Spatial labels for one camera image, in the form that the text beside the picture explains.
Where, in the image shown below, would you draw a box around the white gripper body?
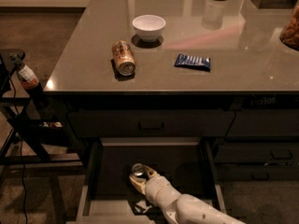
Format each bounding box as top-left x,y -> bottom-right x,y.
145,175 -> 175,208

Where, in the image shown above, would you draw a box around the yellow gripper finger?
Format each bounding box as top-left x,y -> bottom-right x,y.
129,175 -> 147,194
144,165 -> 158,179

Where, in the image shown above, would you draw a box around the blue silver redbull can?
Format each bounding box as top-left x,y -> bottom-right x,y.
131,163 -> 146,176

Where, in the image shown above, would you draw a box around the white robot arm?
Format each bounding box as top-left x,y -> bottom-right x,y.
129,163 -> 245,224

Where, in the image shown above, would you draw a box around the open middle drawer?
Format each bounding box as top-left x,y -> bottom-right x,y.
68,137 -> 240,224

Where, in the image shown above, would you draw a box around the closed top drawer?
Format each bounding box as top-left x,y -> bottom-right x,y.
68,110 -> 235,138

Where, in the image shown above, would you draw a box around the gold soda can lying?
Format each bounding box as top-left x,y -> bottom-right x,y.
112,40 -> 135,77

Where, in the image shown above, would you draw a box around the right cabinet drawers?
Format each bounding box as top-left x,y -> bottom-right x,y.
213,94 -> 299,181

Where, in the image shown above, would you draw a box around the blue snack packet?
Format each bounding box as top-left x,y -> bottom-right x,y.
174,54 -> 211,72

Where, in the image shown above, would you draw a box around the dark side stand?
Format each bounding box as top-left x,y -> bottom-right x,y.
0,49 -> 81,165

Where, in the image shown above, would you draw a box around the white ceramic bowl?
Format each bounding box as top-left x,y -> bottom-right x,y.
132,15 -> 166,42

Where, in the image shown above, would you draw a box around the cola bottle with red label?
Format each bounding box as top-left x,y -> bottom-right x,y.
9,53 -> 49,110

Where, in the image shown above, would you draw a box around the jar of brown snacks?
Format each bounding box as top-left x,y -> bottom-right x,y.
279,5 -> 299,50

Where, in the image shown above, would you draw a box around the black power cable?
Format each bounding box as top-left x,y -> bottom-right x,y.
7,72 -> 30,224

